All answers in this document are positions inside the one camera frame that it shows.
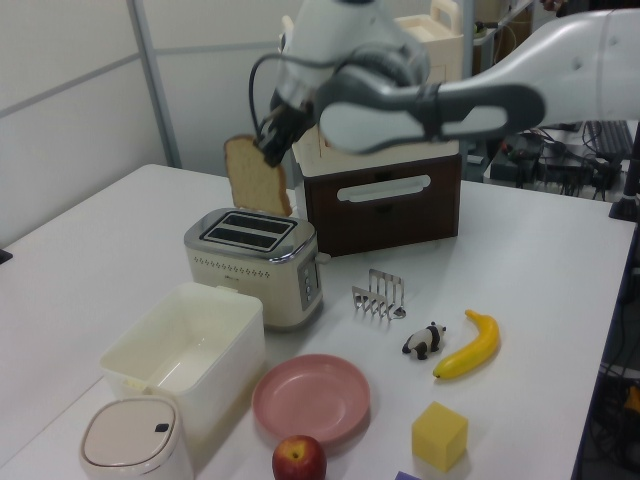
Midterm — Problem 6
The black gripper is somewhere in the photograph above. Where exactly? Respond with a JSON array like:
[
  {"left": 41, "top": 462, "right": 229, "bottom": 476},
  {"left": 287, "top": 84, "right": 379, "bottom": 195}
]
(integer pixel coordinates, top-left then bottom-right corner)
[{"left": 256, "top": 98, "right": 317, "bottom": 169}]

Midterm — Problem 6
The bread slice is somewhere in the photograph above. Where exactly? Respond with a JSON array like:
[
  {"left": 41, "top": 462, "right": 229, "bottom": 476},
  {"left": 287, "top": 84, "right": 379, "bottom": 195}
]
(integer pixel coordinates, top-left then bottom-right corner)
[{"left": 223, "top": 134, "right": 294, "bottom": 218}]

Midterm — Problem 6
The pink plate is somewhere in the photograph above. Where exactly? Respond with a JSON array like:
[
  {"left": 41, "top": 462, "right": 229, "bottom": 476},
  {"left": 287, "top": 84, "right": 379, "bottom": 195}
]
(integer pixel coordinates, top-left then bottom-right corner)
[{"left": 251, "top": 353, "right": 372, "bottom": 447}]

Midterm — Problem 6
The cream and chrome toaster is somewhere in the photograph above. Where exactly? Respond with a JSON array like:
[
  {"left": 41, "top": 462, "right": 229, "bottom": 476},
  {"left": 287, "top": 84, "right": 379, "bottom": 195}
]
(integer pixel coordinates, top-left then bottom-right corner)
[{"left": 183, "top": 208, "right": 332, "bottom": 332}]

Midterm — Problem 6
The metal toast rack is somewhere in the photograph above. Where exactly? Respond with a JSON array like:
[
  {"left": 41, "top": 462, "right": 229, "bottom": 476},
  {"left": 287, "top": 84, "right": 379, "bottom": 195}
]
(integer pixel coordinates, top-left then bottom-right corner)
[{"left": 351, "top": 268, "right": 407, "bottom": 321}]

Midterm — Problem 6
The cream open plastic box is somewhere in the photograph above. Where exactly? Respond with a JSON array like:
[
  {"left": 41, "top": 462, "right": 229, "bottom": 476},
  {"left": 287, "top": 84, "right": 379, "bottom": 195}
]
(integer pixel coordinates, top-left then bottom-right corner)
[{"left": 98, "top": 281, "right": 266, "bottom": 444}]

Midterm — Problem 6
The panda figurine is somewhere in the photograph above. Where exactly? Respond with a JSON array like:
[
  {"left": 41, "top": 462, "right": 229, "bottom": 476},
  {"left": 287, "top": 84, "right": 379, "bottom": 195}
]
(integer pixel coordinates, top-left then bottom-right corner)
[{"left": 402, "top": 321, "right": 449, "bottom": 361}]

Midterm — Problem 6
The yellow banana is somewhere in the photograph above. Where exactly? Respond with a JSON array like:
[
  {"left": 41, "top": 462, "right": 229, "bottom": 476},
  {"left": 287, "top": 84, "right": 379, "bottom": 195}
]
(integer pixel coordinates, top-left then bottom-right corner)
[{"left": 432, "top": 308, "right": 501, "bottom": 384}]

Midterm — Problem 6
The red apple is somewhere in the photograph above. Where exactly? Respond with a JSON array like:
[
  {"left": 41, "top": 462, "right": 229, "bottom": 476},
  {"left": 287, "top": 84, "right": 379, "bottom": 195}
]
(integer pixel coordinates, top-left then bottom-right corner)
[{"left": 271, "top": 434, "right": 329, "bottom": 480}]

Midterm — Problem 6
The small cream lidded bin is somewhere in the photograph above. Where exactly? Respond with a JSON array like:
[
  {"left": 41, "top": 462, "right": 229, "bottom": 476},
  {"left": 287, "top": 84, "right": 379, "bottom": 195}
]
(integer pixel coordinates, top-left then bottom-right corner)
[{"left": 77, "top": 394, "right": 195, "bottom": 480}]

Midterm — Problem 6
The black computer keyboard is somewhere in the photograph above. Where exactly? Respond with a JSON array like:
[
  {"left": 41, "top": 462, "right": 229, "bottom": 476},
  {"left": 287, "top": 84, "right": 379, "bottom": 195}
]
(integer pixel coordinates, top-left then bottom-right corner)
[{"left": 581, "top": 119, "right": 635, "bottom": 157}]

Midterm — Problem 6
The yellow foam cube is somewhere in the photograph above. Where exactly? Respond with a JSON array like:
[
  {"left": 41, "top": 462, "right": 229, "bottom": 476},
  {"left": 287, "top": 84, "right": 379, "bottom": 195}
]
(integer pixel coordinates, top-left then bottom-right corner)
[{"left": 411, "top": 400, "right": 470, "bottom": 472}]

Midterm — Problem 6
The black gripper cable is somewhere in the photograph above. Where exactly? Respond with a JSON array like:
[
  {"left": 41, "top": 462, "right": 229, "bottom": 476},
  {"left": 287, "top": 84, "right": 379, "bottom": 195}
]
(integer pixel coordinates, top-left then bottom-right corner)
[{"left": 248, "top": 51, "right": 346, "bottom": 136}]

